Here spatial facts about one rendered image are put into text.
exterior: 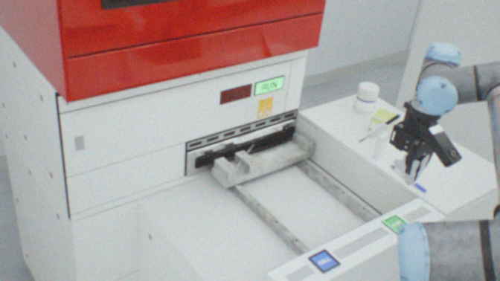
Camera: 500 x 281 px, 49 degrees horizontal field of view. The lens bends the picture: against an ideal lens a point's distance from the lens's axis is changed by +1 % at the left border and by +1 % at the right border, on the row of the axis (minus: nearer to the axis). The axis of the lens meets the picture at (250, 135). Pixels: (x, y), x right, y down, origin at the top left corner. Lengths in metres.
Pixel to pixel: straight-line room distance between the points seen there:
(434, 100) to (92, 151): 0.88
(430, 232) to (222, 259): 0.73
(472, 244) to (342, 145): 0.95
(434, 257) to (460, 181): 0.87
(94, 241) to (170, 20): 0.71
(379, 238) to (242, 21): 0.68
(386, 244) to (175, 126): 0.67
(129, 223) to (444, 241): 1.07
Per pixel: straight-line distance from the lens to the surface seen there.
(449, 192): 1.68
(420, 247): 0.90
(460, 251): 0.89
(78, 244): 1.70
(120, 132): 1.52
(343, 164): 1.80
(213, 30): 1.47
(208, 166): 1.75
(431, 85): 1.14
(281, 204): 1.70
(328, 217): 1.69
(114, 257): 1.80
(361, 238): 1.44
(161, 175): 1.68
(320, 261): 1.34
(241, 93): 1.69
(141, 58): 1.39
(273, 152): 1.82
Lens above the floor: 1.89
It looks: 32 degrees down
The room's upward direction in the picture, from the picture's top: 6 degrees clockwise
